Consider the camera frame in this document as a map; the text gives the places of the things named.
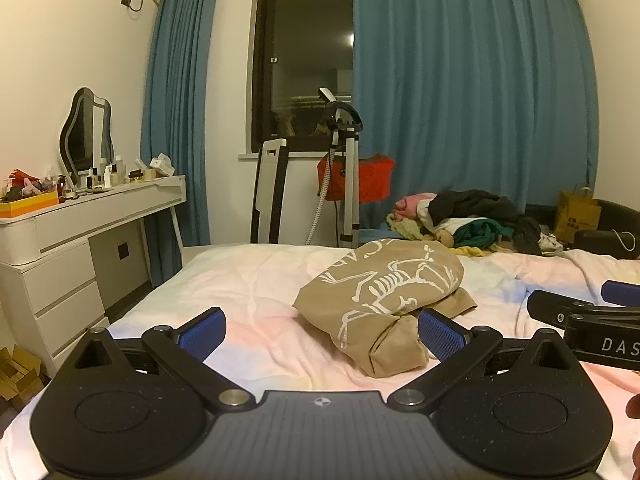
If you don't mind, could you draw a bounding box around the white dressing table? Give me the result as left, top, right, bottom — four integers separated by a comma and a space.
0, 175, 187, 377

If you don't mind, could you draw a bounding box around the white tissue box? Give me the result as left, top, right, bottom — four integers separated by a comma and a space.
134, 152, 175, 181

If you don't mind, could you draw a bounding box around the orange tray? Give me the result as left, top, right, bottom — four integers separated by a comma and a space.
0, 191, 60, 219

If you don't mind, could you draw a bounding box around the row of cosmetic bottles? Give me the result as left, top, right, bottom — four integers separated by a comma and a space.
62, 155, 127, 199

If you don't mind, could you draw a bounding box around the white folding chair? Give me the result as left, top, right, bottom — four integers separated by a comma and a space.
250, 138, 289, 246

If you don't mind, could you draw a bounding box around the red cloth bag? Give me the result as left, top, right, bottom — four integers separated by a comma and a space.
316, 154, 396, 204

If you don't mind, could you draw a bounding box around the black armchair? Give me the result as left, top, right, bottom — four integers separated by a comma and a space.
525, 199, 640, 261

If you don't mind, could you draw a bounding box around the yellow paper bag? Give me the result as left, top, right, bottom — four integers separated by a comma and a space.
556, 186, 602, 244

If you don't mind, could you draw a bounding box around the pastel bed duvet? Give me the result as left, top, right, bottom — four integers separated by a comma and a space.
0, 242, 640, 480

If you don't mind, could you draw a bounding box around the wavy black-framed mirror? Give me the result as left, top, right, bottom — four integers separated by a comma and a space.
59, 87, 115, 188

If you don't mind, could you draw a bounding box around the narrow blue curtain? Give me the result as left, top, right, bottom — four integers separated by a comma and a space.
140, 0, 221, 287

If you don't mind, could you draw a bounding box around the cardboard box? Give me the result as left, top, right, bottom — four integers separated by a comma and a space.
0, 345, 46, 402

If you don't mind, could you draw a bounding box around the wide blue curtain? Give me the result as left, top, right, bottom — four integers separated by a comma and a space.
352, 0, 601, 242

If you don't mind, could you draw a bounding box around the person's right hand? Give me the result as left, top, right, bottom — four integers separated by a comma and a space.
627, 394, 640, 467

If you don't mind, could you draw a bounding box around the pile of mixed clothes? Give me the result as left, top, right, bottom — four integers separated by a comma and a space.
386, 189, 566, 257

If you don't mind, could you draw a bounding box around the tan printed t-shirt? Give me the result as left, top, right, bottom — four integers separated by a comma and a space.
292, 239, 478, 378

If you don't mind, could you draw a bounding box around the blue cloth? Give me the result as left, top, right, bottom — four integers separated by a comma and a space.
357, 227, 401, 247

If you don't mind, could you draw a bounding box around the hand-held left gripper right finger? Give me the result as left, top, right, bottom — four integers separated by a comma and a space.
387, 307, 583, 418

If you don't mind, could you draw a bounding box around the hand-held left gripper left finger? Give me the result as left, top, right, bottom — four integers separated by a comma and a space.
60, 306, 257, 417

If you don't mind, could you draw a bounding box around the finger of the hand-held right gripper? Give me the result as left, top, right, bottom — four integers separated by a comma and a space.
601, 280, 640, 307
527, 289, 640, 330

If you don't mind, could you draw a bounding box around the dark window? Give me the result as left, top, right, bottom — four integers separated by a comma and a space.
251, 0, 356, 154

